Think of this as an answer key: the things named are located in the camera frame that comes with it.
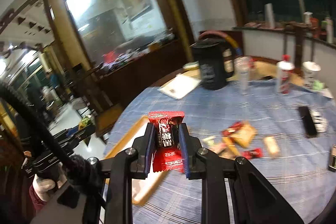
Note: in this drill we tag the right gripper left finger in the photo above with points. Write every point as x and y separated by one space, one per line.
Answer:
144 149

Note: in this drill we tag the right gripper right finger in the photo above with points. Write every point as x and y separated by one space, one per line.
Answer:
192 166

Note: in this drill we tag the red black candy packet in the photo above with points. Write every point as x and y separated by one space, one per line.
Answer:
167 153

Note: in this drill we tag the tan biscuit packet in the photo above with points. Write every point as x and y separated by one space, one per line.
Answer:
240 132

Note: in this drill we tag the small red candy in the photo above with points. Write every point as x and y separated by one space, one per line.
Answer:
253 153

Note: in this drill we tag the left hand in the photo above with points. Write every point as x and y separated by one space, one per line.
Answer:
41 188

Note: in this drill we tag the white notepad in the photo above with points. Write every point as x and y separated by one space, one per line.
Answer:
179 86

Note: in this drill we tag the orange wafer snack packet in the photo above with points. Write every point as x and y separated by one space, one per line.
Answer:
272 146

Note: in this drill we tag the dark wooden sideboard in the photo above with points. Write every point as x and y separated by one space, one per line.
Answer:
124 84

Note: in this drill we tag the black electric kettle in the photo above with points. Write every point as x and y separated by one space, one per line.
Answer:
209 55

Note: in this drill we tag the clear plastic spray bottle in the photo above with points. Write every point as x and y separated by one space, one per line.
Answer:
242 68

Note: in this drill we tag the black remote control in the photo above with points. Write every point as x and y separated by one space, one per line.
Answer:
307 120

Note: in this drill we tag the white red liquor bottle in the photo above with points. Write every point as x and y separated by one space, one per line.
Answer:
284 70

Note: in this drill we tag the white paper cup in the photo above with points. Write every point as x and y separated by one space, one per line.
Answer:
310 69

